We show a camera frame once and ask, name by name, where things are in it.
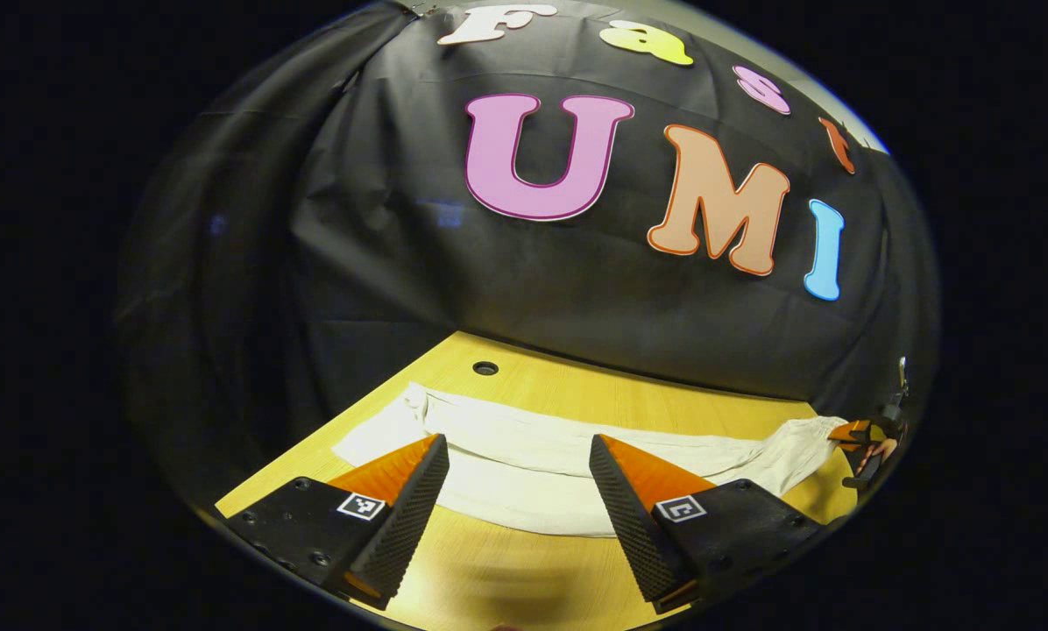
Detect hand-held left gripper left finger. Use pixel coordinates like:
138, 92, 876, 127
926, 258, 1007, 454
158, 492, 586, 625
214, 433, 451, 612

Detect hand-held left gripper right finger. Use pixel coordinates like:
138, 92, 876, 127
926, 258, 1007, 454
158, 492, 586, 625
588, 434, 832, 616

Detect white jeans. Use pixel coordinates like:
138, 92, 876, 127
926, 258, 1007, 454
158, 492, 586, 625
331, 381, 849, 537

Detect black backdrop cloth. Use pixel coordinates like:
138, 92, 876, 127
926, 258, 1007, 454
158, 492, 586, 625
117, 0, 941, 509

